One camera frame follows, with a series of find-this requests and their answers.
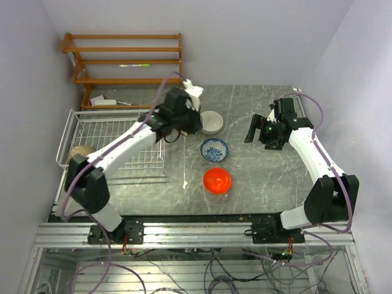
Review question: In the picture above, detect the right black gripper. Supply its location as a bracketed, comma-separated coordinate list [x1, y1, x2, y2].
[244, 114, 284, 150]

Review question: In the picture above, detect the black bowl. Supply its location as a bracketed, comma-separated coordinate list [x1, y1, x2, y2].
[67, 145, 95, 162]

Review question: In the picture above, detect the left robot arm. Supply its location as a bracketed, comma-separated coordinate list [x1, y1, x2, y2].
[64, 86, 204, 243]

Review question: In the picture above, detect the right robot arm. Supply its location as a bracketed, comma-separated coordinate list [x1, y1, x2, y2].
[244, 94, 360, 244]

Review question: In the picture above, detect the wooden shelf rack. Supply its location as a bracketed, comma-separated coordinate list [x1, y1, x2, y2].
[61, 32, 183, 110]

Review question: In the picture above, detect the plain white bowl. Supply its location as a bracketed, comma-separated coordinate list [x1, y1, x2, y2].
[200, 111, 224, 135]

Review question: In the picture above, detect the blue floral bowl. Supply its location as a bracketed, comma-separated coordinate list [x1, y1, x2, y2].
[200, 138, 229, 163]

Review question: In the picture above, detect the orange bowl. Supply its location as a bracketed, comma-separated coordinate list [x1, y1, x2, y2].
[203, 167, 232, 195]

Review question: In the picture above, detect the green white pen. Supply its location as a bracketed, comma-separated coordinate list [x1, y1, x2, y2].
[119, 64, 150, 68]

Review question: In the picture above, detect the white box under shelf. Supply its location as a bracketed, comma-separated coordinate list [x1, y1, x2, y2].
[89, 95, 118, 107]

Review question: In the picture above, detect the white wire dish rack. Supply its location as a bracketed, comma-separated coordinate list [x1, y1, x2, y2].
[56, 109, 165, 170]

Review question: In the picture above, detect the aluminium mounting rail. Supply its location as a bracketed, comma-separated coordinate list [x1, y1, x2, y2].
[33, 222, 355, 249]

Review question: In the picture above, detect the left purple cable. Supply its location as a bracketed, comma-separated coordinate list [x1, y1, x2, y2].
[60, 71, 184, 294]

